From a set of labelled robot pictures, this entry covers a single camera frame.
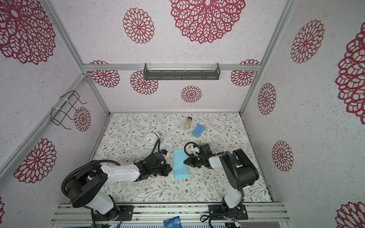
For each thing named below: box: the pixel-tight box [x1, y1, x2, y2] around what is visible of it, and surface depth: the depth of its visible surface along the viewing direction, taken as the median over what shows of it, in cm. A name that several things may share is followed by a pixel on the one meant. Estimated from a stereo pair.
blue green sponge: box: [191, 123, 206, 139], surface depth 111 cm
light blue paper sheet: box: [172, 148, 190, 180], surface depth 92 cm
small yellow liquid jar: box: [184, 116, 193, 131], surface depth 112 cm
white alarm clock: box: [143, 132, 161, 150], surface depth 102 cm
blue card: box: [163, 215, 183, 228], surface depth 73 cm
